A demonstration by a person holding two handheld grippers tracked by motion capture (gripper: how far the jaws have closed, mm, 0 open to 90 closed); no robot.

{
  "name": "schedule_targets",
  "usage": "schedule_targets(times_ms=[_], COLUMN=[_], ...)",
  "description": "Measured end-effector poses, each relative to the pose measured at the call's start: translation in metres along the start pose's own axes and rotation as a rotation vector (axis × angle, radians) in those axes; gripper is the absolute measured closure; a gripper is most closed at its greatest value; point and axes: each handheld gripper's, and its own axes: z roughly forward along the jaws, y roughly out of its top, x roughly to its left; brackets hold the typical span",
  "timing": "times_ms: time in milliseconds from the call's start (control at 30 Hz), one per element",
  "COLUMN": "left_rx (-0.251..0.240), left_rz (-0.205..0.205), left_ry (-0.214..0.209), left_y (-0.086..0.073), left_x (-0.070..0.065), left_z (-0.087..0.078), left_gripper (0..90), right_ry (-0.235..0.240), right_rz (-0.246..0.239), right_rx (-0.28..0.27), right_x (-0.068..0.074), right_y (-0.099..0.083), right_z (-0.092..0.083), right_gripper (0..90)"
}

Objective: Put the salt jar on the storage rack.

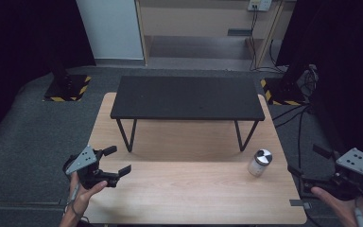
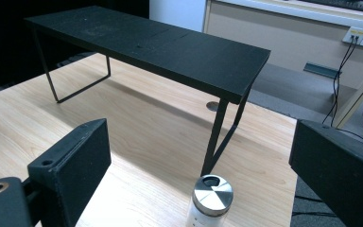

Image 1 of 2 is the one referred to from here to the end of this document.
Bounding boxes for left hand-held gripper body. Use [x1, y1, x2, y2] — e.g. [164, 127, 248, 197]
[61, 145, 121, 190]

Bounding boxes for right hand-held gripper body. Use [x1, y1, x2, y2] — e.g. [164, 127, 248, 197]
[301, 148, 363, 201]

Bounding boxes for white jar with metal lid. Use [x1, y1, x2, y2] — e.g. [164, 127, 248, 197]
[247, 148, 273, 178]

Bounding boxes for person's right hand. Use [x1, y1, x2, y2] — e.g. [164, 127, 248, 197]
[310, 175, 363, 227]

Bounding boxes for person's left hand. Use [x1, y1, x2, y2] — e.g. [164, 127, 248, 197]
[63, 171, 109, 214]

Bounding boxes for grey tape strip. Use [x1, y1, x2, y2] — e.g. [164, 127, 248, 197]
[288, 199, 312, 210]

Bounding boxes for black stand with striped base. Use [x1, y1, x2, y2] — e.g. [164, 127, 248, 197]
[43, 56, 93, 103]
[259, 67, 307, 107]

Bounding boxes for black curtain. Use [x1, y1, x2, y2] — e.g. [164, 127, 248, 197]
[0, 0, 96, 149]
[276, 0, 363, 160]

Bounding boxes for black shelf with metal legs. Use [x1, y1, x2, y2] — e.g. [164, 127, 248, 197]
[110, 75, 266, 153]

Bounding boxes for white cabinet panel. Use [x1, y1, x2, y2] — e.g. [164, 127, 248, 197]
[75, 0, 146, 61]

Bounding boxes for white power strip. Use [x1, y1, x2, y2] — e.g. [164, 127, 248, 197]
[248, 0, 273, 12]

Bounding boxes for black floor cable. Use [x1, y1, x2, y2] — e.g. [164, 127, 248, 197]
[274, 107, 313, 169]
[271, 104, 310, 122]

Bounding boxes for grey cable of left gripper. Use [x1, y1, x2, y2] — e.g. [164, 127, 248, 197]
[63, 183, 86, 221]

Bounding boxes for grey cable of gripper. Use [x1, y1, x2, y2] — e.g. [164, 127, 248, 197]
[63, 183, 86, 221]
[354, 206, 363, 227]

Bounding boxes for grey cable of right gripper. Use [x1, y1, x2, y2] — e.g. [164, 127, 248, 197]
[354, 206, 363, 227]

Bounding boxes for tangled cable bundle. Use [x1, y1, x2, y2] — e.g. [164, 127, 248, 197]
[297, 63, 320, 96]

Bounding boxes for black power cables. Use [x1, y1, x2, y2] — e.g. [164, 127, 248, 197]
[248, 5, 286, 74]

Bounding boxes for wooden desk frame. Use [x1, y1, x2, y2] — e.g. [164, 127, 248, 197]
[134, 0, 287, 69]

